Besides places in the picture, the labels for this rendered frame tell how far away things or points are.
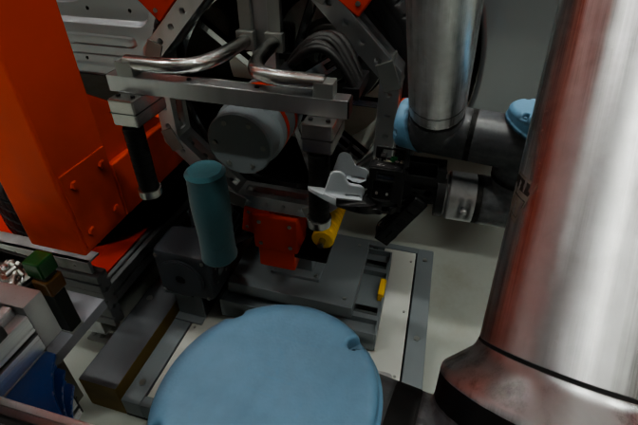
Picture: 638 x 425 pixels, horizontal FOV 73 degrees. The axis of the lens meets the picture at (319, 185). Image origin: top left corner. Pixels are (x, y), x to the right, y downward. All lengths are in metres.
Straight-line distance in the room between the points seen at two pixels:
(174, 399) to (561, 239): 0.19
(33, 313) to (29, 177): 0.42
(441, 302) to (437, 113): 1.19
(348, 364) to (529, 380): 0.08
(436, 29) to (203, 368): 0.36
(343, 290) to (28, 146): 0.89
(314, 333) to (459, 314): 1.43
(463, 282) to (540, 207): 1.55
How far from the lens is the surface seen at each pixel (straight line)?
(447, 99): 0.54
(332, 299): 1.34
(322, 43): 0.71
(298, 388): 0.23
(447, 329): 1.61
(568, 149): 0.23
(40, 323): 0.76
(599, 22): 0.26
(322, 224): 0.75
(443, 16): 0.45
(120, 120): 0.82
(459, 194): 0.66
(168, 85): 0.77
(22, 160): 1.08
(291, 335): 0.25
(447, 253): 1.87
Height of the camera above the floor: 1.24
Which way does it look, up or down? 35 degrees down
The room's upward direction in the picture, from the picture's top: straight up
